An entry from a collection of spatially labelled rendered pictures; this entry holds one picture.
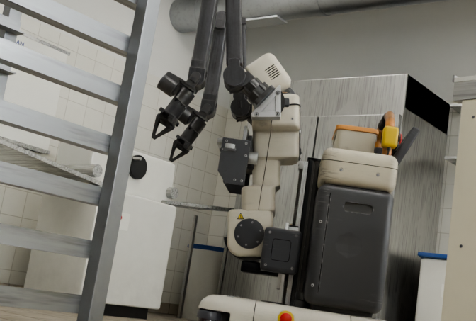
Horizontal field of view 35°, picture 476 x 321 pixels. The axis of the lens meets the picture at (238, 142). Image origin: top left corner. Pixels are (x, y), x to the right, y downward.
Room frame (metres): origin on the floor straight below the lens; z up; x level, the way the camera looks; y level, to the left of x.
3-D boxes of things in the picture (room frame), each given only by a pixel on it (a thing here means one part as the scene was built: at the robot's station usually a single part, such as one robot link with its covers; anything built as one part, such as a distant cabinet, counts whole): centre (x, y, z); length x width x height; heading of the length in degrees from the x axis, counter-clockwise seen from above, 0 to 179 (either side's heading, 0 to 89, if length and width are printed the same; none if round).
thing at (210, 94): (2.95, 0.14, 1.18); 0.11 x 0.06 x 0.43; 175
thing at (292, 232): (2.65, -0.14, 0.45); 0.28 x 0.27 x 0.25; 175
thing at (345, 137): (2.69, -0.42, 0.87); 0.23 x 0.15 x 0.11; 175
